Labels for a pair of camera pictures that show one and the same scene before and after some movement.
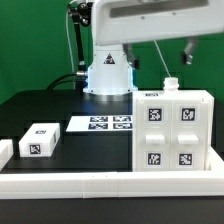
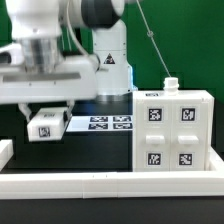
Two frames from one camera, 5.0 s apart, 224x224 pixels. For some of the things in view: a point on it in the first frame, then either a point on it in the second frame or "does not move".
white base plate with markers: (100, 123) does not move
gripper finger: (186, 55) -> (68, 113)
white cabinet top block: (39, 141) -> (46, 124)
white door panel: (153, 135) does not move
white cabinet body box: (172, 130) does not move
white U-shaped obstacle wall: (96, 185) does not move
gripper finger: (131, 58) -> (25, 109)
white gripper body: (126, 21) -> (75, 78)
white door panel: (190, 134) does not move
